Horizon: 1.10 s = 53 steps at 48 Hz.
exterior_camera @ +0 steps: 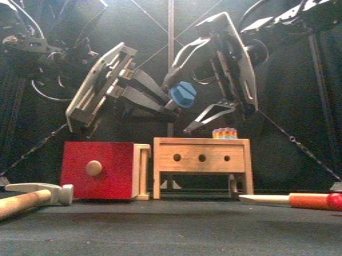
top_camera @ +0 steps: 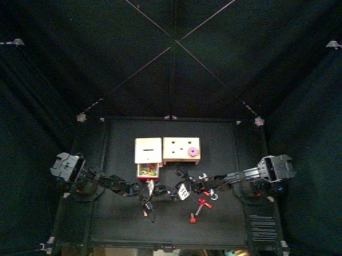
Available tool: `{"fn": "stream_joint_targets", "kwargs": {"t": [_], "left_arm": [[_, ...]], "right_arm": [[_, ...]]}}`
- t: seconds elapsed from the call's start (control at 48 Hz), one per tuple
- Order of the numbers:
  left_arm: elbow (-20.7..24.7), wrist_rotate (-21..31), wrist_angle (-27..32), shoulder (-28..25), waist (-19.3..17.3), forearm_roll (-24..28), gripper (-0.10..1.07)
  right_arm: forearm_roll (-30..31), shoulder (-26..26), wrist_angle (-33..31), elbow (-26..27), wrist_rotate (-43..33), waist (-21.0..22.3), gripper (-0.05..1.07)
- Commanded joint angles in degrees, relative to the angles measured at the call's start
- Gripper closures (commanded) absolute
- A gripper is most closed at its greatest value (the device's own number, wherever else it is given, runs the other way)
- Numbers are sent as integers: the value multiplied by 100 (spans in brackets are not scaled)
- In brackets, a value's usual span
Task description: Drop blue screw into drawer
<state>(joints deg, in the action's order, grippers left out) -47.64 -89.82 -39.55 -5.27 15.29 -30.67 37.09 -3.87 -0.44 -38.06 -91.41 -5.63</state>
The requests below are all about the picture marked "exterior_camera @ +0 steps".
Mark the thin vertical metal frame pole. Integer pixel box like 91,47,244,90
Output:
166,0,176,192

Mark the toy screwdriver orange handle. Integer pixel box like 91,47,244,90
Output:
238,192,342,212

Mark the rainbow striped toy nut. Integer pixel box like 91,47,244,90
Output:
211,127,239,140

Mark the diagonal frame brace rod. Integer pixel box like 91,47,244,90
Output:
258,109,342,183
0,122,69,178

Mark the wooden toy workbench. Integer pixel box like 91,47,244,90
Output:
152,136,255,200

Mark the blue toy screw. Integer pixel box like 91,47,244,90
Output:
168,81,198,110

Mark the dark frame post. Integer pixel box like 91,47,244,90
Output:
307,32,342,169

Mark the wooden toy hammer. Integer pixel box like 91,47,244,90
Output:
0,182,76,222

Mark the red drawer with wooden knob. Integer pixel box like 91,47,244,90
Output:
59,140,142,201

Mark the wooden drawer housing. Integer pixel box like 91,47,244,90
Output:
132,143,152,201

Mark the pale arm cable loop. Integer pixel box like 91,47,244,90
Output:
29,79,73,103

